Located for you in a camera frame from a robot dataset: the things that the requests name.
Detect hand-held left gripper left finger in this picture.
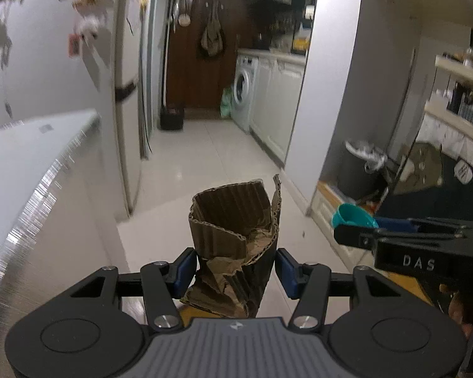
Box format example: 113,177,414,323
69,247,198,330

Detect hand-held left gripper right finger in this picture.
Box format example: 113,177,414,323
274,246,408,331

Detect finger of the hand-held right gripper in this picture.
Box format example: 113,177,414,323
333,224,384,249
374,215,468,234

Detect teal plastic cup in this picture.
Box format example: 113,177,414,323
331,203,379,230

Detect torn brown cardboard piece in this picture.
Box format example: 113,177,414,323
180,173,283,320

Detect person's right hand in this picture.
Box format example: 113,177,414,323
447,289,473,336

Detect white low cabinet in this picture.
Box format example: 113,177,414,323
307,180,340,242

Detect dark cloth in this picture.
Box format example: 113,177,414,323
378,153,473,226

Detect grey bin with white liner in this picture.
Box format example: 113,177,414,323
336,139,388,202

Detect olive cloth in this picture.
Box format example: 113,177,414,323
390,141,444,190

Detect row of bottles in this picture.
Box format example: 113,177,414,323
447,82,473,131

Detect white kitchen base cabinets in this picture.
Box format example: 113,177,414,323
248,49,307,168

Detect small black bin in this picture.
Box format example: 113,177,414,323
158,103,185,132

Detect green plastic bag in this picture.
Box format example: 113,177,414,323
219,86,234,120

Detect white washing machine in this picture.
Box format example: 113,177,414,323
230,54,260,135

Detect brown wooden door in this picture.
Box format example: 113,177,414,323
163,0,250,109

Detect olive hanging bag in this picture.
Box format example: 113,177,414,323
200,7,225,58

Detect white plush toy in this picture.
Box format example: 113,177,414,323
73,17,103,40

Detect white wall shelf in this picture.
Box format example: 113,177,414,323
423,27,473,147

